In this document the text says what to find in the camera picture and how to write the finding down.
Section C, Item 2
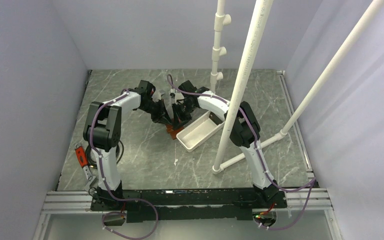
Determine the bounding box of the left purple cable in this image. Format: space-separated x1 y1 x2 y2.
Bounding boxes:
89 88 160 240

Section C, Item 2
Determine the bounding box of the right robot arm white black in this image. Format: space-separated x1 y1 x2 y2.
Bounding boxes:
175 80 287 209

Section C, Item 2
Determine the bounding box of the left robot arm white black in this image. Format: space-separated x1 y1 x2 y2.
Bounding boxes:
83 80 173 210

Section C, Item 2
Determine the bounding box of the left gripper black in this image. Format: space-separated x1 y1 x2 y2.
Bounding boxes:
140 99 174 127

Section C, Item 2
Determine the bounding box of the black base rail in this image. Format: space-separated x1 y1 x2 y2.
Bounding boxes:
90 187 277 223

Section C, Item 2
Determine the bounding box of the red handled pliers tool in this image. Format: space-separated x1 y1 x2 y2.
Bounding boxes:
74 143 97 192

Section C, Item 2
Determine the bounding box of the brown leather card holder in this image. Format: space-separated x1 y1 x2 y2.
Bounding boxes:
165 124 184 140

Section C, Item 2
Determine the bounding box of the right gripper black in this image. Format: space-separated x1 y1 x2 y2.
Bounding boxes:
172 101 197 131

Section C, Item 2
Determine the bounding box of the coiled black cable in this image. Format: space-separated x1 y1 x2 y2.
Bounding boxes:
115 140 126 165

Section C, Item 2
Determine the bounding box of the white rectangular plastic tray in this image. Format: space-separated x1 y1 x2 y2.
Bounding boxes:
176 111 224 152

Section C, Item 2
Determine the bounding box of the white PVC pipe frame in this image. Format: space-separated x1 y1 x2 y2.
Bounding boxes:
212 0 384 174

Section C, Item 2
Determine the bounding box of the aluminium frame rail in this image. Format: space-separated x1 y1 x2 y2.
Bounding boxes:
35 80 336 239

